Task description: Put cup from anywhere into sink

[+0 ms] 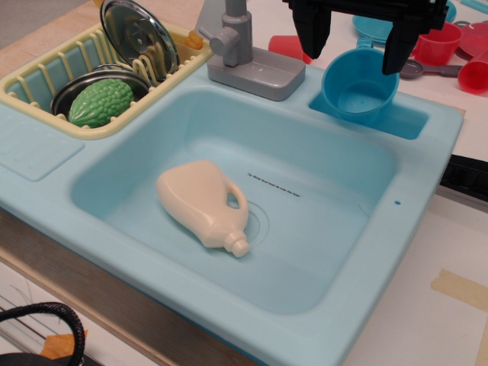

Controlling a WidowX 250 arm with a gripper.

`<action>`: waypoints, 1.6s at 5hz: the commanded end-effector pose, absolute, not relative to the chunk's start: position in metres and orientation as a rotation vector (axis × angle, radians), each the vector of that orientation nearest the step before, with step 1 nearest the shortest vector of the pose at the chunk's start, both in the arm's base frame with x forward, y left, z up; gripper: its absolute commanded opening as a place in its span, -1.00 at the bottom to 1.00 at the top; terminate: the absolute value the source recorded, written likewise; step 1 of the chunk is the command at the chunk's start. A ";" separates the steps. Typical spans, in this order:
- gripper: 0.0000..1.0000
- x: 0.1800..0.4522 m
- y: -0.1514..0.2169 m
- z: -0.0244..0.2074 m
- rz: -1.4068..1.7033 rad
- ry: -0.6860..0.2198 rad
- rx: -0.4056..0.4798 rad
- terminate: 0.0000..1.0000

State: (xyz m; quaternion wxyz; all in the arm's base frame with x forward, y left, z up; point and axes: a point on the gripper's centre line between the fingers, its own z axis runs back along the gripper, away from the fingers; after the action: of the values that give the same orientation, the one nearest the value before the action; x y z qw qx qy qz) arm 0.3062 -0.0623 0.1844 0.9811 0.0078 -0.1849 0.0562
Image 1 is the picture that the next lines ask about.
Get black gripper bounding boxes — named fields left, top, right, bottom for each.
left=284, top=0, right=448, bottom=75

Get blue plastic cup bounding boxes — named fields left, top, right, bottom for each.
left=322, top=47, right=400, bottom=124

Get red plastic bowl cup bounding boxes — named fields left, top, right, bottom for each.
left=411, top=23, right=463, bottom=66

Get red plastic cup lying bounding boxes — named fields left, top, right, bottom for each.
left=457, top=51, right=488, bottom=95

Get light blue toy sink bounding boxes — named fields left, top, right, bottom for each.
left=1, top=66, right=463, bottom=365

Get teal plastic plate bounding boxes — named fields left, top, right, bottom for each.
left=352, top=15, right=393, bottom=44

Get grey plastic spoon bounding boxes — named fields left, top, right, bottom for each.
left=400, top=59, right=462, bottom=79

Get teal plastic utensil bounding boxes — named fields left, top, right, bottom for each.
left=460, top=0, right=488, bottom=14

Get grey toy faucet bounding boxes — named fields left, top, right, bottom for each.
left=195, top=1, right=306, bottom=101

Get small orange toy piece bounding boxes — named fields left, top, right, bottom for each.
left=184, top=30, right=203, bottom=50

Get black bar at right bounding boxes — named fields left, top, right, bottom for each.
left=440, top=155, right=487, bottom=201

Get shiny metal pot lid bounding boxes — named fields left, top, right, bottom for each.
left=100, top=1, right=180, bottom=82

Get cream toy detergent bottle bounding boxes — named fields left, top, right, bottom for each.
left=156, top=160, right=250, bottom=258

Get beige masking tape strip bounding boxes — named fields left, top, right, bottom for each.
left=431, top=269, right=487, bottom=311

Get green bumpy toy gourd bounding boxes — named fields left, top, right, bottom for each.
left=68, top=79, right=134, bottom=128

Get small metal pot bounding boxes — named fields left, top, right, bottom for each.
left=50, top=66, right=151, bottom=118

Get cream dish drying rack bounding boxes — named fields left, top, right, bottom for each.
left=1, top=25, right=212, bottom=140

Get orange tape piece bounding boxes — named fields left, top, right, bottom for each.
left=40, top=334, right=75, bottom=360

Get black braided cable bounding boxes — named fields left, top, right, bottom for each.
left=0, top=302, right=86, bottom=366

